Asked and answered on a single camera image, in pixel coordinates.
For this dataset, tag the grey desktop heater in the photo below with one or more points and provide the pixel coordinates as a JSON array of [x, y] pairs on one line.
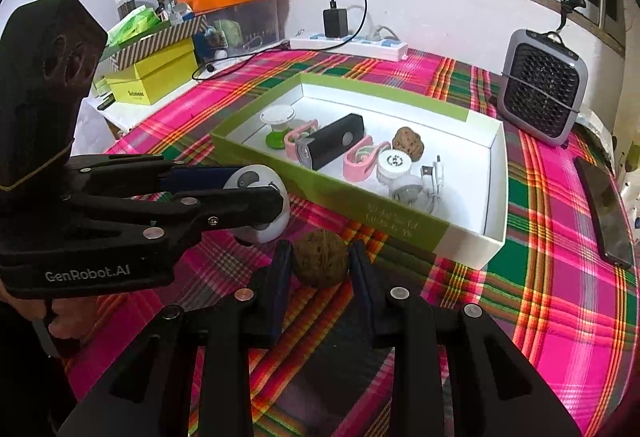
[[540, 87]]

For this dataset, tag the black hook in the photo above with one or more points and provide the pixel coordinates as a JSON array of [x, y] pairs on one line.
[[572, 6]]

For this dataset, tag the dark glass jar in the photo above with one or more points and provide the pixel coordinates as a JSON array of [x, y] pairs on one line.
[[125, 1]]

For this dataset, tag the striped box with green lid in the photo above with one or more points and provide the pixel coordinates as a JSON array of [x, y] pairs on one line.
[[160, 37]]

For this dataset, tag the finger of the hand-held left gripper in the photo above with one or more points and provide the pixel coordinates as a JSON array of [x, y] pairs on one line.
[[240, 207], [200, 177]]

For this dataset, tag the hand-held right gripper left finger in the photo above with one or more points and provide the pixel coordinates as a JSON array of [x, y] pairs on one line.
[[281, 297]]

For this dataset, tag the black charger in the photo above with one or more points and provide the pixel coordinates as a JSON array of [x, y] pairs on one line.
[[336, 22]]

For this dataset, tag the patterned white curtain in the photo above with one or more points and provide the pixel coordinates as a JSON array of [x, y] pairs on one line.
[[627, 127]]

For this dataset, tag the green and white cardboard box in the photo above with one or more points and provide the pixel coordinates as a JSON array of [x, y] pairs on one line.
[[462, 139]]

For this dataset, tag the black smartphone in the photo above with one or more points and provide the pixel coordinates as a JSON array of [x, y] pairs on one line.
[[605, 212]]

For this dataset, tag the white power strip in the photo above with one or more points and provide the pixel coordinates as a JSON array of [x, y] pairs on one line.
[[350, 47]]

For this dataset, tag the pink plaid tablecloth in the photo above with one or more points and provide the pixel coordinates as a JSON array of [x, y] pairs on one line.
[[550, 342]]

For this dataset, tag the large white round device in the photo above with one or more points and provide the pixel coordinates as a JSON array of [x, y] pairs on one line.
[[270, 226]]

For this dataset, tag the black rectangular device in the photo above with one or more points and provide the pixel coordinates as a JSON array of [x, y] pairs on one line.
[[335, 142]]

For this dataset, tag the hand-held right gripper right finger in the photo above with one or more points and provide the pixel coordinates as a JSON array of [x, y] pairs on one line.
[[362, 297]]

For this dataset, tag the yellow-green cardboard box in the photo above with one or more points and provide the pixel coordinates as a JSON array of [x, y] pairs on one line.
[[155, 78]]

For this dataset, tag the brown walnut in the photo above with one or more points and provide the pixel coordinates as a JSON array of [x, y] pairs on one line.
[[408, 143], [320, 259]]

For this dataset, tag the person's left hand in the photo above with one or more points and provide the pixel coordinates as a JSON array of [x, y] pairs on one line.
[[67, 309]]

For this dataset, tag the green tissue packet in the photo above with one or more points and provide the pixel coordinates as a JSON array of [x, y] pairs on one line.
[[132, 24]]

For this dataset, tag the pink plastic clip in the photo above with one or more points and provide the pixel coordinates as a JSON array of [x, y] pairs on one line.
[[295, 138], [357, 162]]

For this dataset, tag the white cabinet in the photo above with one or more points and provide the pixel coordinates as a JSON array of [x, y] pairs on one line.
[[100, 127]]

